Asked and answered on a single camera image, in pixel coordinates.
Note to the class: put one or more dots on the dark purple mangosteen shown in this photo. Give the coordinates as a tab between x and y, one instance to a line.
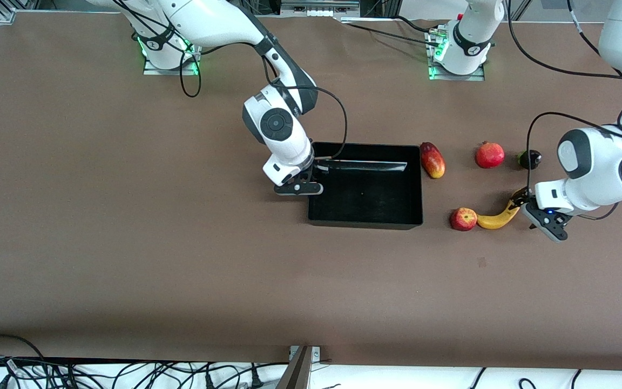
533	160

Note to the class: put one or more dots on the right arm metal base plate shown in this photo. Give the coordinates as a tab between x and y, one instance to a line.
151	71

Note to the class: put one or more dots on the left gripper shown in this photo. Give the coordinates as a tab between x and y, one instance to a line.
521	201

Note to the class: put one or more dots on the aluminium post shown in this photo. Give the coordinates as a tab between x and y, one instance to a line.
297	373

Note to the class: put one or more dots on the yellow banana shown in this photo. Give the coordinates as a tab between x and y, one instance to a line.
497	220

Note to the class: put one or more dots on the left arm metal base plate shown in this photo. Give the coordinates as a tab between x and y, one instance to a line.
454	78

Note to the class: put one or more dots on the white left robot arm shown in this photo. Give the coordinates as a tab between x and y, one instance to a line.
597	156

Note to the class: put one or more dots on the red pomegranate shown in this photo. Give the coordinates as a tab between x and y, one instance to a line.
490	155

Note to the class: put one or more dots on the red yellow mango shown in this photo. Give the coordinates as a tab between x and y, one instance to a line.
432	161

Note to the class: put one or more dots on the white power strip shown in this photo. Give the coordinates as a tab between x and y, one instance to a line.
319	8

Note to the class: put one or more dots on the black plastic box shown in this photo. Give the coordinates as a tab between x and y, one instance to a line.
365	221

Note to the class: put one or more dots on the metal corner bracket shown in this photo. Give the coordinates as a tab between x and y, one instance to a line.
316	354

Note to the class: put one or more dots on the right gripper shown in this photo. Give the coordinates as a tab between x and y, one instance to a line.
309	173

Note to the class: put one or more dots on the red yellow apple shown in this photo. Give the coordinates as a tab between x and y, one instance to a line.
462	219

